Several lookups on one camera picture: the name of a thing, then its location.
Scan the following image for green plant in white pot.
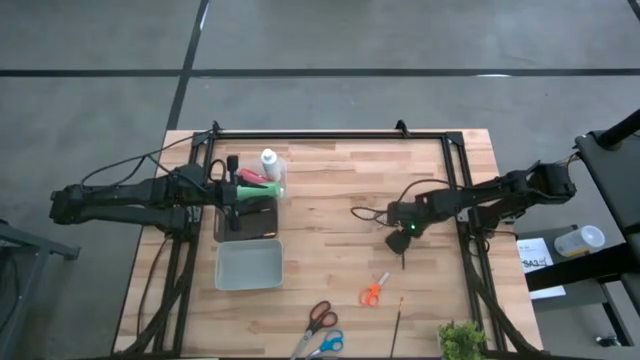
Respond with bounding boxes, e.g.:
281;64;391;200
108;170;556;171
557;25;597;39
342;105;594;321
437;319;490;360

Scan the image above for light grey plastic bin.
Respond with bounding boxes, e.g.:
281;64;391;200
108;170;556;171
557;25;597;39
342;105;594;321
214;238;285;292

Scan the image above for dark grey plastic bin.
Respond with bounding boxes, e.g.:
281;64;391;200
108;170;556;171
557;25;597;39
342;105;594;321
212;197;280;244

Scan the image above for black side table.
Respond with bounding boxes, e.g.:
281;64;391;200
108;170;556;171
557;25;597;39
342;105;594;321
524;107;640;346

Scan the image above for clear plastic bin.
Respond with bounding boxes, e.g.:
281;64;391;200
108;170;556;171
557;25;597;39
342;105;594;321
219;149;290;202

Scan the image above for orange scissors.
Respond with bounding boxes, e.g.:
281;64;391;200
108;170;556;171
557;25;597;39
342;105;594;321
358;271;393;307

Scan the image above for white paint bottle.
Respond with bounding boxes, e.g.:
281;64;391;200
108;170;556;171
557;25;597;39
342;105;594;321
259;147;284;184

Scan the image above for red paint bottle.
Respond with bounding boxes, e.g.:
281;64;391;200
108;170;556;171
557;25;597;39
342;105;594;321
238;167;275;185

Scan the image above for black paintbrush with orange tip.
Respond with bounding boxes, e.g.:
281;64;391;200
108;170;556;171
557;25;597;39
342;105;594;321
390;296;404;360

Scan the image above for clear plastic jar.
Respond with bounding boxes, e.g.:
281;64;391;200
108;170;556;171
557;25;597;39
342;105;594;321
553;224;607;259

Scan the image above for red and black scissors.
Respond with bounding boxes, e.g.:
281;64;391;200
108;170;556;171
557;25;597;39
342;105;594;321
289;299;340;360

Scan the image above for green paint bottle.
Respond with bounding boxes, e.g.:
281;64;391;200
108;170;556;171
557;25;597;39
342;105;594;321
235;181;283;202

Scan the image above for blue scissors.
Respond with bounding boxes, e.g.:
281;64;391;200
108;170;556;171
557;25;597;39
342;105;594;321
305;328;345;360

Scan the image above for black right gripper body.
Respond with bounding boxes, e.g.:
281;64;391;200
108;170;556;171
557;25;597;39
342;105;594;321
383;197;439;256

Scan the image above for grey low table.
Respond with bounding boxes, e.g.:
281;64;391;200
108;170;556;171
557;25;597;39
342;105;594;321
517;224;626;314

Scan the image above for grey metal stand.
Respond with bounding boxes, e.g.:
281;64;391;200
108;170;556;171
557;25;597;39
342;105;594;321
0;214;82;360

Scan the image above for black aluminium table frame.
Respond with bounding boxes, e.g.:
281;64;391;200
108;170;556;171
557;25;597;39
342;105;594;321
112;127;546;360

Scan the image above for white paper sheet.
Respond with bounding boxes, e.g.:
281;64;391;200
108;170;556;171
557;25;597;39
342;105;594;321
517;237;567;301

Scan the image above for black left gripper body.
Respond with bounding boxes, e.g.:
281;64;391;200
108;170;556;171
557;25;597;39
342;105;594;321
214;154;242;232

